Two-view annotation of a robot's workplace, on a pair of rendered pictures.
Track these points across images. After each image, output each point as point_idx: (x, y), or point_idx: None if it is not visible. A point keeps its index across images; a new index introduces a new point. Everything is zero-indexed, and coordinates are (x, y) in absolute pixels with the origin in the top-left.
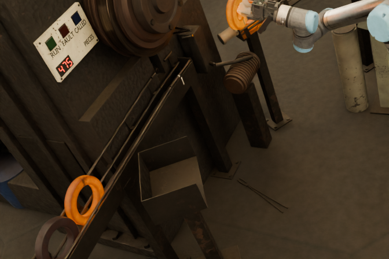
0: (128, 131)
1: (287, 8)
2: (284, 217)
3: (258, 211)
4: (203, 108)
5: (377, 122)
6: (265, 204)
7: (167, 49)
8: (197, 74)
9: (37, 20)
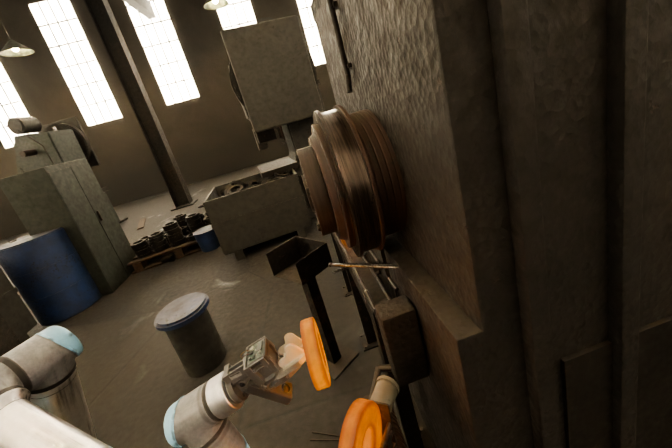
0: (367, 252)
1: (209, 382)
2: (308, 429)
3: (337, 419)
4: (382, 358)
5: None
6: (334, 431)
7: (396, 280)
8: (430, 377)
9: None
